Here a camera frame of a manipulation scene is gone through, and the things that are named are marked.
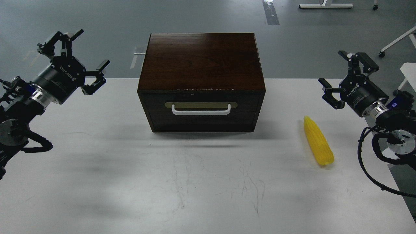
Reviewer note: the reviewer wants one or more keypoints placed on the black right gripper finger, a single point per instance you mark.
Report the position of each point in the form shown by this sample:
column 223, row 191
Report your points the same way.
column 328, row 94
column 360, row 65

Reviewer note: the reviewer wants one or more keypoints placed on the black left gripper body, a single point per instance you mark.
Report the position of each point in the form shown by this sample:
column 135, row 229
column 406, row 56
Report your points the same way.
column 61, row 78

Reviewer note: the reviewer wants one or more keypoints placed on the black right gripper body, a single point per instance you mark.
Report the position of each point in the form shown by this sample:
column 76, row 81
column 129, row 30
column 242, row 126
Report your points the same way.
column 360, row 93

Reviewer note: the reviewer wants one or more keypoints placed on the yellow corn cob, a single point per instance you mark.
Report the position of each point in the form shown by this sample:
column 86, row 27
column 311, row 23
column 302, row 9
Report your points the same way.
column 317, row 142

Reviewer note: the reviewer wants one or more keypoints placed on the wooden drawer with white handle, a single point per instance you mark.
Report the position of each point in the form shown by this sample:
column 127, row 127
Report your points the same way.
column 223, row 113

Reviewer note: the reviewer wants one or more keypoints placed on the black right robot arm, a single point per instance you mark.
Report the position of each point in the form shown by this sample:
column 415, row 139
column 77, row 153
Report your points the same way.
column 394, row 138

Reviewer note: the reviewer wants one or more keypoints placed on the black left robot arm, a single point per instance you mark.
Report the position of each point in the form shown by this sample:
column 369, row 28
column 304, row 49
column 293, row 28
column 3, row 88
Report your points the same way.
column 26, row 100

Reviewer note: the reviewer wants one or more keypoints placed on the dark wooden drawer cabinet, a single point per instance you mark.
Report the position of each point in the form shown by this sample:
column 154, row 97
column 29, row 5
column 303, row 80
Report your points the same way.
column 202, row 64

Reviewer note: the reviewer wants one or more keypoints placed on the white wheeled chair base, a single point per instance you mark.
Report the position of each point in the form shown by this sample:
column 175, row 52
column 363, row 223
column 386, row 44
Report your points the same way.
column 398, row 63

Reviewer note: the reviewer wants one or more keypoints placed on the white desk base far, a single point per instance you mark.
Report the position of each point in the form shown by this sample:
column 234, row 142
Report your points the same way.
column 326, row 4

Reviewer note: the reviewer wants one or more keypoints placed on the grey floor tape strip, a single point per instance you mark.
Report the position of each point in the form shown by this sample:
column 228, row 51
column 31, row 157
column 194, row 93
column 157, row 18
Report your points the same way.
column 270, row 13

